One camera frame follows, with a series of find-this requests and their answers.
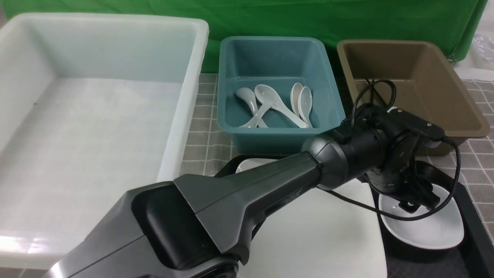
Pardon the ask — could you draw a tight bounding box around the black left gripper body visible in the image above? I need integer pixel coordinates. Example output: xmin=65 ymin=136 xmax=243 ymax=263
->
xmin=343 ymin=106 xmax=440 ymax=213

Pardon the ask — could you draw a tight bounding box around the white square rice plate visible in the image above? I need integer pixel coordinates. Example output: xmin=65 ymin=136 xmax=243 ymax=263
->
xmin=232 ymin=158 xmax=387 ymax=278

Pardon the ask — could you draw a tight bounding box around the small white bowl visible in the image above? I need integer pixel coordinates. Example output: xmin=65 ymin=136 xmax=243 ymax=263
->
xmin=378 ymin=184 xmax=465 ymax=250

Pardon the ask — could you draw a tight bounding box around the white ceramic spoon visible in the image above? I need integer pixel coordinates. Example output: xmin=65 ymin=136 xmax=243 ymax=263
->
xmin=258 ymin=103 xmax=271 ymax=118

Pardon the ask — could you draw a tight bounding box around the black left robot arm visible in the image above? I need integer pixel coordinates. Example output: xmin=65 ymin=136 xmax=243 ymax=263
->
xmin=44 ymin=105 xmax=445 ymax=278

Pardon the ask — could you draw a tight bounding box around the brown plastic bin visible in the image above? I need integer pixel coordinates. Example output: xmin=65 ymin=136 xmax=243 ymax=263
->
xmin=337 ymin=39 xmax=490 ymax=145

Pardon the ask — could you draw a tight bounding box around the white spoon front right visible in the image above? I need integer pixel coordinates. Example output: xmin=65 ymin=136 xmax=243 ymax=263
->
xmin=298 ymin=86 xmax=313 ymax=128

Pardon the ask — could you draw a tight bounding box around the white spoon back right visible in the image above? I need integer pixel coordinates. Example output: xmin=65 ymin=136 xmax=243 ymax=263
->
xmin=290 ymin=83 xmax=303 ymax=117

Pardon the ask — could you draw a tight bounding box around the grey checked tablecloth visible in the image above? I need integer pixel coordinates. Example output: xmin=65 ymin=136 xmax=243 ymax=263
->
xmin=181 ymin=74 xmax=494 ymax=239

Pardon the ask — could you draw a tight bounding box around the white spoon centre long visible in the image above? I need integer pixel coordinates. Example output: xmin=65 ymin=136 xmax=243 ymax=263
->
xmin=254 ymin=84 xmax=309 ymax=128

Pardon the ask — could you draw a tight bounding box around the teal plastic bin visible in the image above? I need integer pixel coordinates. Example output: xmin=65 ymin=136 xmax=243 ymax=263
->
xmin=217 ymin=36 xmax=345 ymax=154

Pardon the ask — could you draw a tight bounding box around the white spoon far left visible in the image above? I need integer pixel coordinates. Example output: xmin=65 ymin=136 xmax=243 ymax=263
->
xmin=236 ymin=87 xmax=268 ymax=128

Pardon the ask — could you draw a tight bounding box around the green backdrop cloth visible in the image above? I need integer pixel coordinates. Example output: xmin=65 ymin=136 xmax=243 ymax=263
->
xmin=1 ymin=0 xmax=487 ymax=73

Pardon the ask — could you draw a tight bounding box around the clear plastic wrap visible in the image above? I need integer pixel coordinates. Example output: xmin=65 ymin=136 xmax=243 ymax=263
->
xmin=472 ymin=34 xmax=494 ymax=71

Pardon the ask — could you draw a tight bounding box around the black serving tray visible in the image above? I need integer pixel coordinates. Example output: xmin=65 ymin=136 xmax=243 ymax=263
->
xmin=214 ymin=155 xmax=494 ymax=278

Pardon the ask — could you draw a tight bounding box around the large white plastic bin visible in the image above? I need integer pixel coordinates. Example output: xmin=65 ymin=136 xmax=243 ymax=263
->
xmin=0 ymin=13 xmax=209 ymax=270

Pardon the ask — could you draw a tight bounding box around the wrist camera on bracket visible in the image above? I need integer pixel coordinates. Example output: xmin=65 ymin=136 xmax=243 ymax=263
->
xmin=387 ymin=106 xmax=445 ymax=148

